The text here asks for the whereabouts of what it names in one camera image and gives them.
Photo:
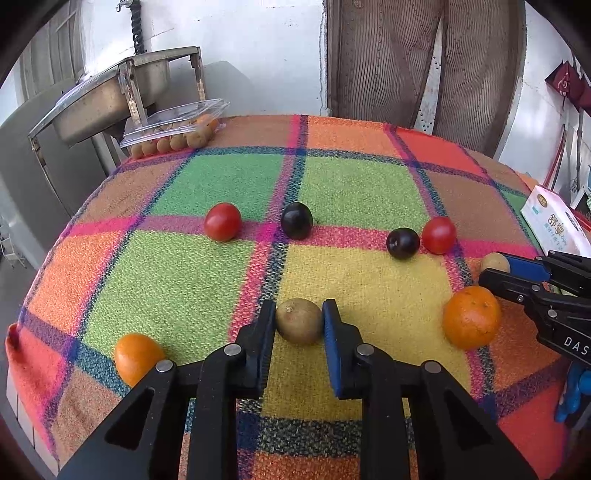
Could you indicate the smaller green-tan kiwi fruit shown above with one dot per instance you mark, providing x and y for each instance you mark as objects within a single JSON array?
[{"x": 299, "y": 321}]

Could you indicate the red tomato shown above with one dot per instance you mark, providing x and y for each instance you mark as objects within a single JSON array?
[
  {"x": 439, "y": 235},
  {"x": 223, "y": 222}
]

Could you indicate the maroon folded umbrella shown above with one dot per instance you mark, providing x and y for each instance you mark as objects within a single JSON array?
[{"x": 566, "y": 81}]

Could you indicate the medium orange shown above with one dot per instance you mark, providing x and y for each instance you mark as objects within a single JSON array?
[{"x": 471, "y": 318}]

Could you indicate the larger tan kiwi fruit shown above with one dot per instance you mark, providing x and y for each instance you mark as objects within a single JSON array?
[{"x": 496, "y": 261}]

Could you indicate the right blue gloved hand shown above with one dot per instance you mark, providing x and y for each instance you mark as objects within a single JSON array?
[{"x": 573, "y": 407}]

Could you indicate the yellow-orange small orange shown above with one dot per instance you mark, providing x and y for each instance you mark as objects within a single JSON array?
[{"x": 134, "y": 355}]

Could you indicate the right black plum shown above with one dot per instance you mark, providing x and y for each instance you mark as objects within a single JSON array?
[{"x": 403, "y": 243}]

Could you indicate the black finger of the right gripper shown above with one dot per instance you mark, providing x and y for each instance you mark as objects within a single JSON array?
[
  {"x": 510, "y": 287},
  {"x": 529, "y": 269}
]

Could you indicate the brown quilted door curtain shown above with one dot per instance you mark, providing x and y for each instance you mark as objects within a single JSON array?
[{"x": 448, "y": 68}]

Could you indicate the metal sink on stand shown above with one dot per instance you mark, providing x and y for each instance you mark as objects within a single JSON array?
[{"x": 121, "y": 92}]

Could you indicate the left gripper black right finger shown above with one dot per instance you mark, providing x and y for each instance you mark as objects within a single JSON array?
[{"x": 417, "y": 420}]

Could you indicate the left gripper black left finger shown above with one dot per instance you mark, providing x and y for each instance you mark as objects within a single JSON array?
[{"x": 142, "y": 436}]

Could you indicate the clear plastic fruit box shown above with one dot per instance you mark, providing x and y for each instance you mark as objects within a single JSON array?
[{"x": 174, "y": 129}]

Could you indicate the red-handled mop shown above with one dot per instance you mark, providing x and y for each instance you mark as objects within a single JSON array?
[{"x": 554, "y": 168}]

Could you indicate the left black plum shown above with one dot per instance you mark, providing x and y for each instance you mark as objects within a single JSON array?
[{"x": 297, "y": 221}]

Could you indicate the white tissue pack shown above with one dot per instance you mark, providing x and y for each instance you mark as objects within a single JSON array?
[{"x": 553, "y": 223}]

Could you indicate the black plum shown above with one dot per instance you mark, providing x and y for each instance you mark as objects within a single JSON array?
[
  {"x": 403, "y": 243},
  {"x": 297, "y": 221}
]

